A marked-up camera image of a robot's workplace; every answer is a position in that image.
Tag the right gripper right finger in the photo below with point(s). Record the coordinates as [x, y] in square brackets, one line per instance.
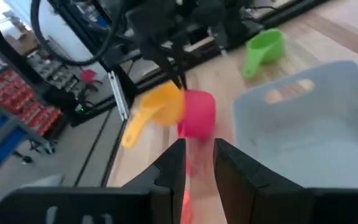
[259, 199]

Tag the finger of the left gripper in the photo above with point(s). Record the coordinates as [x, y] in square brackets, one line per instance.
[179, 65]
[160, 62]

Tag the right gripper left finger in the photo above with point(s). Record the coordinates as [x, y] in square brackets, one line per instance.
[166, 199]

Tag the yellow measuring cup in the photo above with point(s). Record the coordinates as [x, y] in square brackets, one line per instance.
[163, 105]

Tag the large red measuring cup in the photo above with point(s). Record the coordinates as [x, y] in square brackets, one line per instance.
[197, 115]

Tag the green measuring cup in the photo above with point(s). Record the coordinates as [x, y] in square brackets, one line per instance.
[266, 46]

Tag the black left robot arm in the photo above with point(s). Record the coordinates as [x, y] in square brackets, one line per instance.
[210, 12]

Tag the brown cardboard box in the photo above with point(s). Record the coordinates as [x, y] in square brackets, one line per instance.
[22, 43]

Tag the stack of red boxes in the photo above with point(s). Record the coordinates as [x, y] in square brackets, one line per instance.
[26, 105]

